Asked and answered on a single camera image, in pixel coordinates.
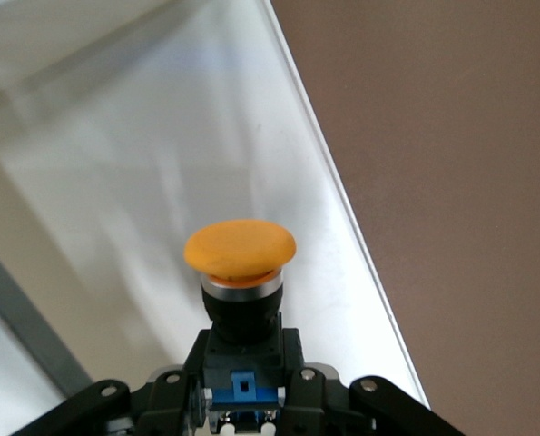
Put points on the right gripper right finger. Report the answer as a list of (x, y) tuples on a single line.
[(324, 404)]

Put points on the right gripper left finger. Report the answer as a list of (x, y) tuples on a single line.
[(160, 404)]

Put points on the yellow push button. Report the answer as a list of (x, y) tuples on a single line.
[(240, 247)]

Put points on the white cabinet drawer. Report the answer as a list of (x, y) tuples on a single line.
[(160, 159)]

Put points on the brown paper table cover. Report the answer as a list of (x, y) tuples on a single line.
[(455, 181)]

